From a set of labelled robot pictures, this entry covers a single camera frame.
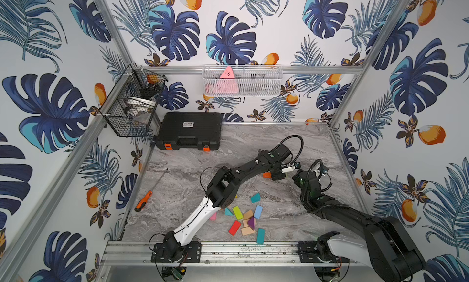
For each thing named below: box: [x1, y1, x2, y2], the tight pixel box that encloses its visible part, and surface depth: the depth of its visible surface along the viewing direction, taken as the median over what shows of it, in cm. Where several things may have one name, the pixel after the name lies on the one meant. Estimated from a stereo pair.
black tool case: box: [153, 111, 222, 152], surface depth 112 cm
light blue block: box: [254, 205, 264, 220], surface depth 87 cm
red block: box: [228, 220, 242, 237], surface depth 83 cm
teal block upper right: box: [250, 192, 261, 204], surface depth 91 cm
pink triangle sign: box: [216, 65, 239, 94], surface depth 92 cm
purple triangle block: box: [247, 215, 255, 231], surface depth 81 cm
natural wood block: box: [241, 226, 256, 236], surface depth 81 cm
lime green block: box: [232, 205, 244, 221], surface depth 86 cm
